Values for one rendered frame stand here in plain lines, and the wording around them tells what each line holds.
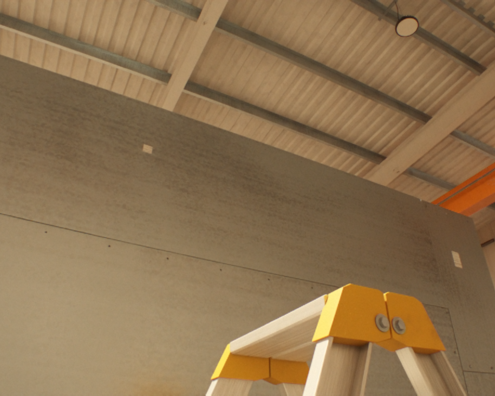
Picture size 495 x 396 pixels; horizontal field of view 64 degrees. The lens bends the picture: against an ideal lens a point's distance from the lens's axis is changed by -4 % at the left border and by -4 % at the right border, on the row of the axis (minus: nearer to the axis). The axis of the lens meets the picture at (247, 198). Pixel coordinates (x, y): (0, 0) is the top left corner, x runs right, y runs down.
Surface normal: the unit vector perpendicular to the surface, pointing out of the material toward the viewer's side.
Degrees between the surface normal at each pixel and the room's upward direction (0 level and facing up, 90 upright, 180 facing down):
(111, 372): 90
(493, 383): 90
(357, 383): 66
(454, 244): 90
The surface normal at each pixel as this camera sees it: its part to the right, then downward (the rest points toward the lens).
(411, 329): 0.47, -0.48
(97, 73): 0.03, 0.80
